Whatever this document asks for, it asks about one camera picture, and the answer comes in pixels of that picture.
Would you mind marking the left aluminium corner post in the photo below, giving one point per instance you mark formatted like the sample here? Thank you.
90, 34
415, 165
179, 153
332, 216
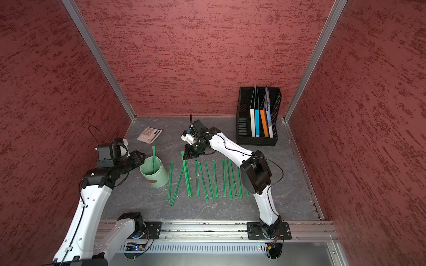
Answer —
85, 32

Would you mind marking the aluminium mounting rail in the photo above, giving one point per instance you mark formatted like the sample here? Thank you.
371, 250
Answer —
236, 231

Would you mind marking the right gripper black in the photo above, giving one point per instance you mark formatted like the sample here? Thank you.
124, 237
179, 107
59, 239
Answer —
192, 153

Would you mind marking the orange spine folder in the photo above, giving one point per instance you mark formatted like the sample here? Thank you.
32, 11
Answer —
264, 119

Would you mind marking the right aluminium corner post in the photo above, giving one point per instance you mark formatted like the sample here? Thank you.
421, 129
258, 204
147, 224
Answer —
325, 34

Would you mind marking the green straw fourteenth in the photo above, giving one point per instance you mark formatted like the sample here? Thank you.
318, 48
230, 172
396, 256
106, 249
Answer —
209, 181

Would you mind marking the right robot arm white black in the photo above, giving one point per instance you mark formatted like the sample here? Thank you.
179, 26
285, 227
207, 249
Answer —
255, 172

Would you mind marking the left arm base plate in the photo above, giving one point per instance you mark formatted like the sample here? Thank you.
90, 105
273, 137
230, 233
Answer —
154, 229

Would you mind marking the green straw twelfth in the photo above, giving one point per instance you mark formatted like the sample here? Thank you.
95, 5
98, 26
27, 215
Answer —
197, 179

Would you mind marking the green straw thirteenth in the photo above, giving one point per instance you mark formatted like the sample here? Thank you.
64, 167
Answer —
203, 182

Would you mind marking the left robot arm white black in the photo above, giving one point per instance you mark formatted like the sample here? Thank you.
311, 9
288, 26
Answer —
79, 247

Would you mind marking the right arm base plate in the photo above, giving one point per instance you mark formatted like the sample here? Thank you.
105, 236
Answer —
254, 231

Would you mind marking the blue spine folder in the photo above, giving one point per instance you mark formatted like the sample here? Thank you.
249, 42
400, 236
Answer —
257, 113

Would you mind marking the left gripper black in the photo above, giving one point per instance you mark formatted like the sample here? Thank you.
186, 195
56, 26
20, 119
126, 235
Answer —
136, 156

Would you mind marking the aluminium corner post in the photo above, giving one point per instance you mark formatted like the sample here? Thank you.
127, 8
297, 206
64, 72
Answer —
85, 32
325, 34

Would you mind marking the light blue folder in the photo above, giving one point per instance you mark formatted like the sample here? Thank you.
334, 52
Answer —
267, 109

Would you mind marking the pale green storage cup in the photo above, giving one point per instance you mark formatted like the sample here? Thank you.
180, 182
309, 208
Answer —
159, 178

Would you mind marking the black mesh file organizer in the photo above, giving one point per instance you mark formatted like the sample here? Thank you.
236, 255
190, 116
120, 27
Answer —
243, 116

